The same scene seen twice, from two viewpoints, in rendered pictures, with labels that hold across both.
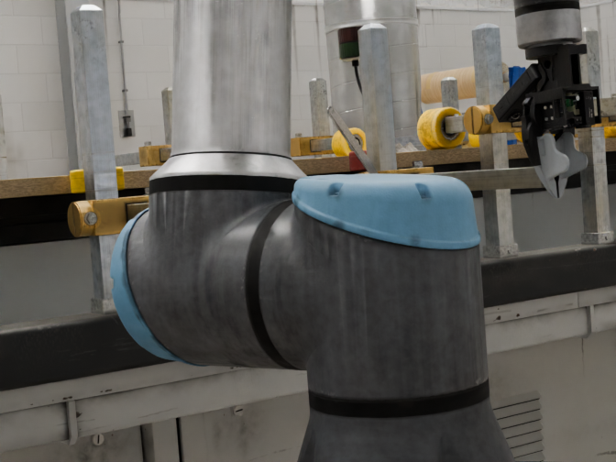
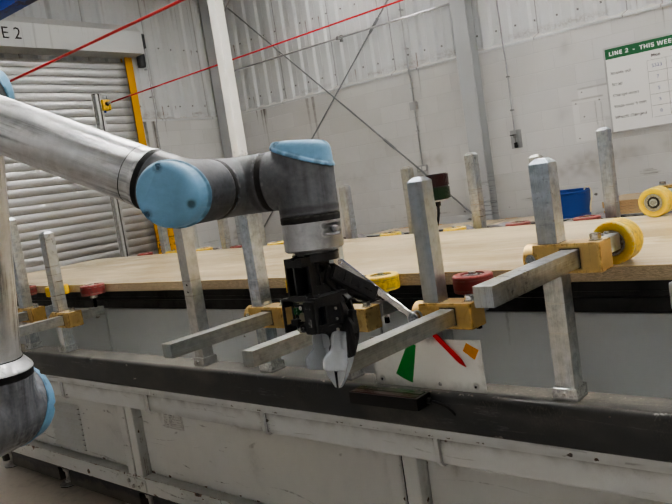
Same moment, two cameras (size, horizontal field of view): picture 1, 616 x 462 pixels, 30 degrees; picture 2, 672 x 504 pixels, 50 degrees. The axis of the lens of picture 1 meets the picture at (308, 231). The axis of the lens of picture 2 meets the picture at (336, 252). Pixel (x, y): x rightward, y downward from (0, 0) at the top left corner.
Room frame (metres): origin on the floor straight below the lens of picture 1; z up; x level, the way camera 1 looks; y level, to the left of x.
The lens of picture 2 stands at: (1.39, -1.40, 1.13)
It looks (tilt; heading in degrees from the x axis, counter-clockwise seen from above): 6 degrees down; 75
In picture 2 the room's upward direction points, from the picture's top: 9 degrees counter-clockwise
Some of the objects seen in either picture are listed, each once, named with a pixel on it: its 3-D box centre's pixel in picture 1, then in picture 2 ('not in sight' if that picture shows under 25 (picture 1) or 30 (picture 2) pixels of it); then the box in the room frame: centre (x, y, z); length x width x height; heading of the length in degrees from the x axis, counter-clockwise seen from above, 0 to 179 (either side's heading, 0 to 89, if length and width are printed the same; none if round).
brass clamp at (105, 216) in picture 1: (118, 215); (270, 315); (1.64, 0.27, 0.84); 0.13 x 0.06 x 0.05; 123
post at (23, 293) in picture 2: not in sight; (21, 284); (0.94, 1.33, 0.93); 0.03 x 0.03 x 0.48; 33
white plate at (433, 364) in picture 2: not in sight; (424, 363); (1.87, -0.12, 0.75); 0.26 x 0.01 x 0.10; 123
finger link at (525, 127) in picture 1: (537, 134); not in sight; (1.63, -0.33, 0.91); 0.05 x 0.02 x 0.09; 123
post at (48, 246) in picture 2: not in sight; (59, 302); (1.08, 1.12, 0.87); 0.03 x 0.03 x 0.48; 33
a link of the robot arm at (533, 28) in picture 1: (550, 31); (314, 237); (1.63, -0.36, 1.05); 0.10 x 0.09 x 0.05; 123
